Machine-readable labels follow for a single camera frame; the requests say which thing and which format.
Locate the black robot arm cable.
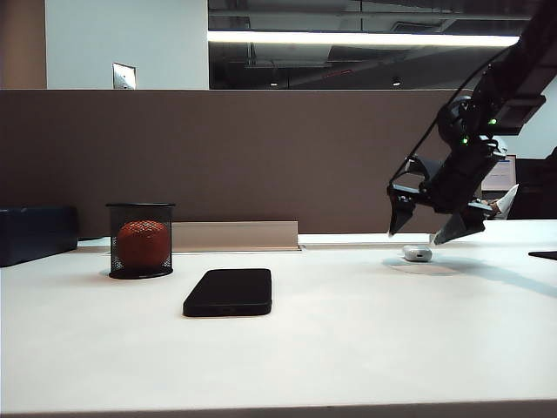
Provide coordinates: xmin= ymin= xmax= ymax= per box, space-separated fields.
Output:
xmin=386 ymin=41 xmax=521 ymax=186

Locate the background person white-clad limb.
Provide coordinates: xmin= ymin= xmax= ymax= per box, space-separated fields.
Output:
xmin=480 ymin=183 xmax=520 ymax=220

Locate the dark blue box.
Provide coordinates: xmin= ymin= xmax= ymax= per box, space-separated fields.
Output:
xmin=0 ymin=206 xmax=78 ymax=268

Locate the background computer monitor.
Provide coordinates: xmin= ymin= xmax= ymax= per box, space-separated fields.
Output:
xmin=480 ymin=154 xmax=518 ymax=192

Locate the long ceiling light strip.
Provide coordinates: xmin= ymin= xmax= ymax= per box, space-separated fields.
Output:
xmin=207 ymin=30 xmax=521 ymax=48

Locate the black smartphone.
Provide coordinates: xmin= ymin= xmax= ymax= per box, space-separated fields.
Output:
xmin=182 ymin=267 xmax=273 ymax=318

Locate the silver cable tray flap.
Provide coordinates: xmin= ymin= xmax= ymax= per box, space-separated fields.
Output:
xmin=171 ymin=220 xmax=299 ymax=252

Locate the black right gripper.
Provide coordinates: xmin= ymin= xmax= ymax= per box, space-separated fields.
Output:
xmin=386 ymin=135 xmax=508 ymax=246

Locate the black mesh pen holder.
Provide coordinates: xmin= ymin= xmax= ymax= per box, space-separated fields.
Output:
xmin=105 ymin=202 xmax=177 ymax=280

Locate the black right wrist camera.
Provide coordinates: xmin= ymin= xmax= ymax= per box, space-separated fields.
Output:
xmin=403 ymin=155 xmax=443 ymax=182

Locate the orange ball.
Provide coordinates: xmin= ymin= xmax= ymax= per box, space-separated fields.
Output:
xmin=117 ymin=219 xmax=171 ymax=270

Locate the brown desk divider panel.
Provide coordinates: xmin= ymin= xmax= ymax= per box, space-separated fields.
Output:
xmin=0 ymin=89 xmax=475 ymax=236

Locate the metal wall plate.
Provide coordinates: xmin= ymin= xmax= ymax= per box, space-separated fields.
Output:
xmin=112 ymin=62 xmax=138 ymax=91

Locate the white wireless earbud case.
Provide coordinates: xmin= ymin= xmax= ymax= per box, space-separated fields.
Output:
xmin=402 ymin=244 xmax=433 ymax=263

